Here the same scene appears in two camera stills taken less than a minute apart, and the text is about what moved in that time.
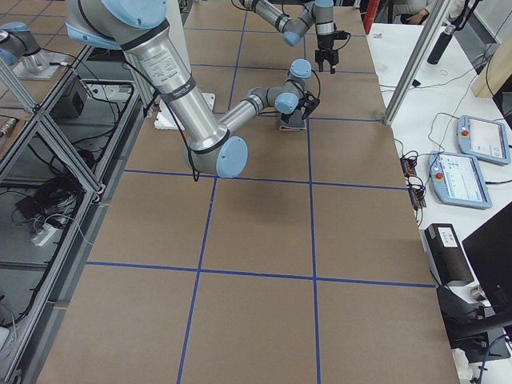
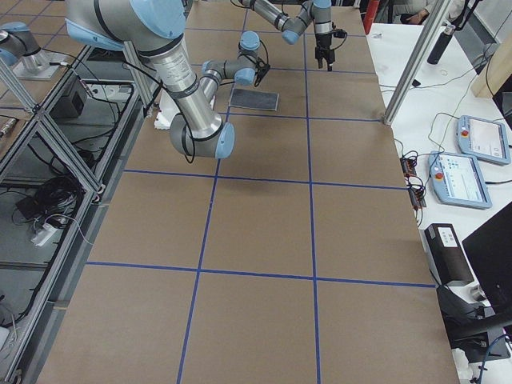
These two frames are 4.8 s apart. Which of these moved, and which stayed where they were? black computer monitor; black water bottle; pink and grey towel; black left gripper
Moved: pink and grey towel
Stayed: black water bottle; black left gripper; black computer monitor
